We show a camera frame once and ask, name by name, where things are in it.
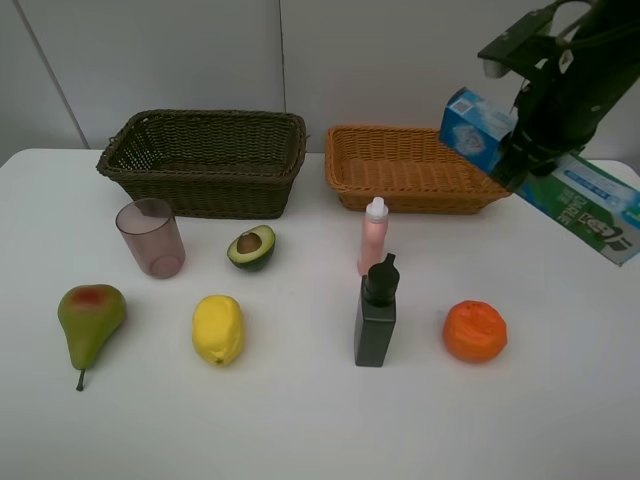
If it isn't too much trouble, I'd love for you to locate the blue green toothpaste box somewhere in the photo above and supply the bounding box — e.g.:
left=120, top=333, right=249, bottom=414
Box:
left=439, top=88, right=639, bottom=266

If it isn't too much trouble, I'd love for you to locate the black square pump bottle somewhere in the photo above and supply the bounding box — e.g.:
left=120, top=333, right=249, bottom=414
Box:
left=354, top=253, right=400, bottom=368

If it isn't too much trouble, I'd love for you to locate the halved avocado with pit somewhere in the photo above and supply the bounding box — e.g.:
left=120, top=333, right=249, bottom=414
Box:
left=227, top=225, right=276, bottom=272

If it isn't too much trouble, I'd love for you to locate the orange tangerine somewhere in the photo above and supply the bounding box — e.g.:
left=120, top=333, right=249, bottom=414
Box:
left=442, top=300, right=508, bottom=364

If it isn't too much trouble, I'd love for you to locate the pink bottle white cap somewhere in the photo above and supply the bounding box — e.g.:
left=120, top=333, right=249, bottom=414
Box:
left=357, top=197, right=389, bottom=276

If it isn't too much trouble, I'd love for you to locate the orange wicker basket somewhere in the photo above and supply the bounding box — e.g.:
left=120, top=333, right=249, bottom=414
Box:
left=325, top=126, right=510, bottom=215

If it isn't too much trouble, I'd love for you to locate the translucent purple plastic cup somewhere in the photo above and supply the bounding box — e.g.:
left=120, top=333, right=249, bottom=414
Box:
left=115, top=198, right=186, bottom=279

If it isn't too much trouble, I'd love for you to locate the dark brown wicker basket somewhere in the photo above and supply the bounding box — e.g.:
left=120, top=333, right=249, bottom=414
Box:
left=97, top=109, right=307, bottom=219

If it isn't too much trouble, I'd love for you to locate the yellow lemon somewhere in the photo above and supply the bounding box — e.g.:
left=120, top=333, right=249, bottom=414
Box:
left=192, top=295, right=244, bottom=366

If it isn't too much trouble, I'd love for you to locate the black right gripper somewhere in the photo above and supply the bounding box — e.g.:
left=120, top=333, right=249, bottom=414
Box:
left=478, top=1, right=597, bottom=192

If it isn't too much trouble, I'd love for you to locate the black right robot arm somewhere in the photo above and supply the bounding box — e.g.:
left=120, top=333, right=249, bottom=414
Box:
left=478, top=0, right=639, bottom=191

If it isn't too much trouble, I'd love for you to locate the green red pear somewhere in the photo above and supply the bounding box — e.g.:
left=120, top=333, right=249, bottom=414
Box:
left=57, top=284, right=127, bottom=392

